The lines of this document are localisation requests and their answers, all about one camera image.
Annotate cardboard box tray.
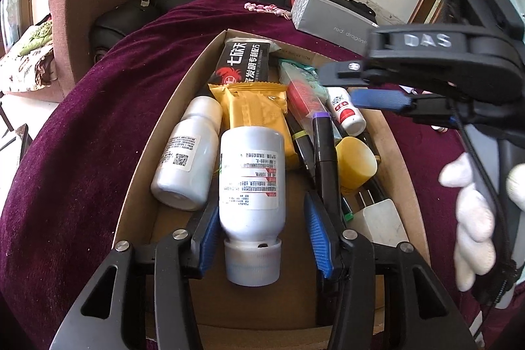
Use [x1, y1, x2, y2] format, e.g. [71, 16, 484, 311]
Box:
[115, 29, 430, 349]

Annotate grey shoe box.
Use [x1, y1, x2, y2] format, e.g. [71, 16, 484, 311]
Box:
[291, 0, 377, 55]

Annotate pink bead bracelet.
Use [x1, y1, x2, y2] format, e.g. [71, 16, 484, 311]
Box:
[244, 2, 293, 21]

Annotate white bottle green label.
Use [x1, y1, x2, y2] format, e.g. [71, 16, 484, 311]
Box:
[150, 96, 222, 211]

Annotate white pill bottle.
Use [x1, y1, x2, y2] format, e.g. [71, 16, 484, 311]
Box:
[219, 126, 286, 287]

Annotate black marker gold cap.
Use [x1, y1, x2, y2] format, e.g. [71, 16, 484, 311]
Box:
[285, 113, 315, 186]

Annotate black marker green cap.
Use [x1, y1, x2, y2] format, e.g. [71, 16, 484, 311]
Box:
[341, 196, 354, 223]

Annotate clear tube orange contents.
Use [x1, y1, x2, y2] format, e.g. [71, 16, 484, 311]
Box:
[285, 78, 328, 140]

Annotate black Chinese text pouch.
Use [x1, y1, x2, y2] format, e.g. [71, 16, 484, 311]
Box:
[208, 37, 280, 85]

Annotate yellow tape roll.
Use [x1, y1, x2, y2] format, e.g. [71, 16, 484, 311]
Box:
[335, 137, 378, 193]

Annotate white spray bottle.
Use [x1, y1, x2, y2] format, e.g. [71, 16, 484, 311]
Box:
[326, 87, 367, 137]

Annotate black marker purple cap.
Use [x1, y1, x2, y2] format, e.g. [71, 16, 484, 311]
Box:
[312, 112, 344, 226]

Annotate white soap block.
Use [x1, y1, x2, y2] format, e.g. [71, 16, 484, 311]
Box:
[345, 191, 409, 247]

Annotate teal tissue packet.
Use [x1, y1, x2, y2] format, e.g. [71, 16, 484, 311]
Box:
[279, 59, 328, 103]

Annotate yellow foil packet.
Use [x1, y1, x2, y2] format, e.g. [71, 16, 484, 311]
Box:
[208, 82, 300, 171]

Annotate white gloved right hand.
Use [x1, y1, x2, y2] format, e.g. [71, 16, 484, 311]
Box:
[439, 153, 496, 292]

